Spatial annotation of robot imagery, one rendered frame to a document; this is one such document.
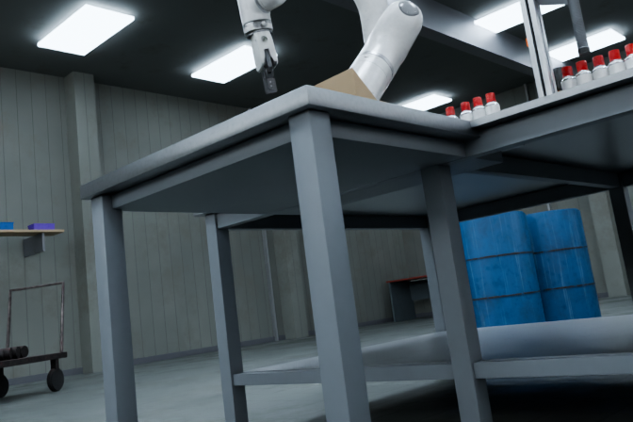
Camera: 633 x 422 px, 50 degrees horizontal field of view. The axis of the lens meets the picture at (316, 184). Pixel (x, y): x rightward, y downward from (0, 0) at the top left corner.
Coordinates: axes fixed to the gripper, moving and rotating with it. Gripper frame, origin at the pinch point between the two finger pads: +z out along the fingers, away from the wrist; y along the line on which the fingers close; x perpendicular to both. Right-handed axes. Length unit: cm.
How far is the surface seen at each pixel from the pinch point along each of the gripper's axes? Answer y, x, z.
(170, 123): 888, -30, -153
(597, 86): -59, -60, 24
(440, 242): -19, -33, 53
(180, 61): 756, -53, -214
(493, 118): -37, -46, 25
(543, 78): -3, -86, 12
